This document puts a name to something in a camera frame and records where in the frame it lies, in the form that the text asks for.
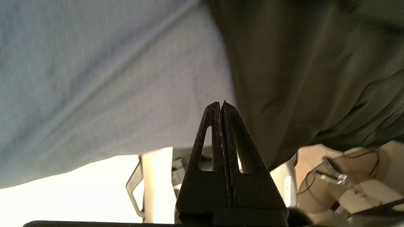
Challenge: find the white robot base chassis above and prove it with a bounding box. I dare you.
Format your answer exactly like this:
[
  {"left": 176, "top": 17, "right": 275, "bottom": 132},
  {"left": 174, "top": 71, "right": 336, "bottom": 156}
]
[{"left": 126, "top": 146, "right": 299, "bottom": 224}]

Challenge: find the blue bed sheet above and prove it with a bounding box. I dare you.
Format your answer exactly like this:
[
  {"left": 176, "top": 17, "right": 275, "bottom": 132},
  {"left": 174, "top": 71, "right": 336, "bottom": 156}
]
[{"left": 0, "top": 0, "right": 237, "bottom": 189}]

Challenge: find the black zip hoodie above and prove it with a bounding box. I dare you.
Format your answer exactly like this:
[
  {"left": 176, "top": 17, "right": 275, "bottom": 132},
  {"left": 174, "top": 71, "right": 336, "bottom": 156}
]
[{"left": 205, "top": 0, "right": 404, "bottom": 172}]

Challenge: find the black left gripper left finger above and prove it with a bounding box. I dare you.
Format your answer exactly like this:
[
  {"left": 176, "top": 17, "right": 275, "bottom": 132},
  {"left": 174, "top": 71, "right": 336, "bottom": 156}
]
[{"left": 175, "top": 101, "right": 233, "bottom": 221}]

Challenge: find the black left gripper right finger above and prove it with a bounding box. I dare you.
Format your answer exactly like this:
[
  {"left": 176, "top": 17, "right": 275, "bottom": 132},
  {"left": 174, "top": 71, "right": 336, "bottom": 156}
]
[{"left": 222, "top": 100, "right": 288, "bottom": 221}]

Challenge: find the silver metal plug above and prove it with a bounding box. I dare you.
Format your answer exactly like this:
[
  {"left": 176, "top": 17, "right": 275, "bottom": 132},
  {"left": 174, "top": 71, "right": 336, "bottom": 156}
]
[{"left": 322, "top": 156, "right": 348, "bottom": 186}]

